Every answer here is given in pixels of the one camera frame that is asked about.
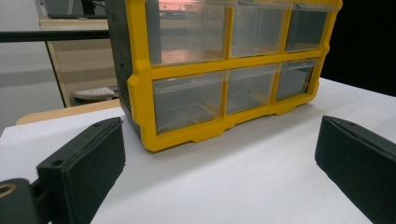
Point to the black horizontal bar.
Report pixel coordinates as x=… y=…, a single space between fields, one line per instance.
x=53 y=36

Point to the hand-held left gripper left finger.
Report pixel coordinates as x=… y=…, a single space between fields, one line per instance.
x=84 y=168

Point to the grey round seat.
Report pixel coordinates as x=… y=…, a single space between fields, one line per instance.
x=93 y=93

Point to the yellow black drawer organizer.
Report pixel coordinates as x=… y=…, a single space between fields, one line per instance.
x=141 y=93

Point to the beige wooden cabinet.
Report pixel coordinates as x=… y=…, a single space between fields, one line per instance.
x=84 y=65

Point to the white table sheet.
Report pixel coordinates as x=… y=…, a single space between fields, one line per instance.
x=233 y=180

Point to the wooden table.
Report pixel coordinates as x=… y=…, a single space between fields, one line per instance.
x=62 y=112

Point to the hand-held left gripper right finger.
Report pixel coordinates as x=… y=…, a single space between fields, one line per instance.
x=361 y=165

